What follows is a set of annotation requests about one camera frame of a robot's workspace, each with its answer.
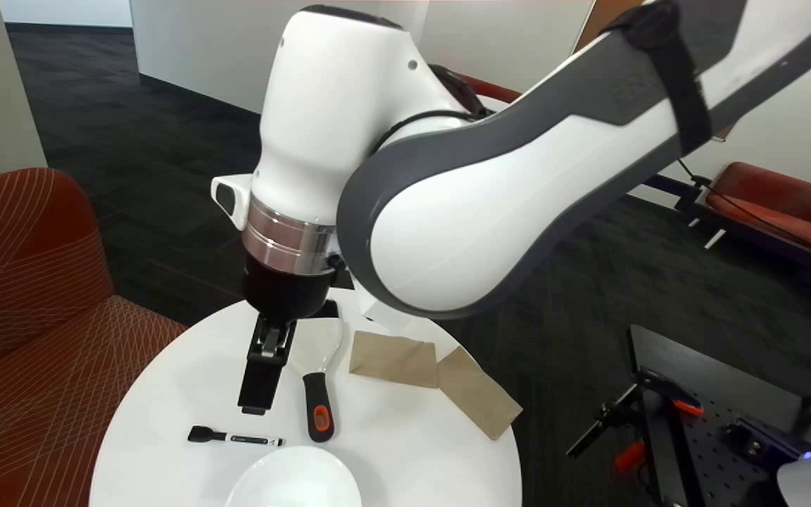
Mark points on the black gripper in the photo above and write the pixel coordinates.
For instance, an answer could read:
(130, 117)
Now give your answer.
(285, 288)

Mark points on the black marker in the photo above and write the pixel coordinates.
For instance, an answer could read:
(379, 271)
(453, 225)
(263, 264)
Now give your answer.
(237, 438)

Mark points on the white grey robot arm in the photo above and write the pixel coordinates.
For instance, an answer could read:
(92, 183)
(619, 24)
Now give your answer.
(479, 177)

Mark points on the white bowl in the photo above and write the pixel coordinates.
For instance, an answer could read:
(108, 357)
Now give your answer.
(295, 480)

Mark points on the orange sofa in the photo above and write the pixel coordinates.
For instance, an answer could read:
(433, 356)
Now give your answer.
(29, 319)

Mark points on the red chair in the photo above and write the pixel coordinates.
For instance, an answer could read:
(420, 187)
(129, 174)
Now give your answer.
(782, 212)

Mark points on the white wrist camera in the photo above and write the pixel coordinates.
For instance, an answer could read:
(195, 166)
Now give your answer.
(230, 198)

